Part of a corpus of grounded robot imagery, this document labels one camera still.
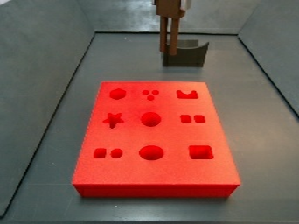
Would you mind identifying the brown three-prong peg object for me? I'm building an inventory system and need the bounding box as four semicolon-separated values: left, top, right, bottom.
152;0;192;56

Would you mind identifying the red foam shape-sorting block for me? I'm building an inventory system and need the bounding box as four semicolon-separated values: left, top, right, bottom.
72;81;240;198

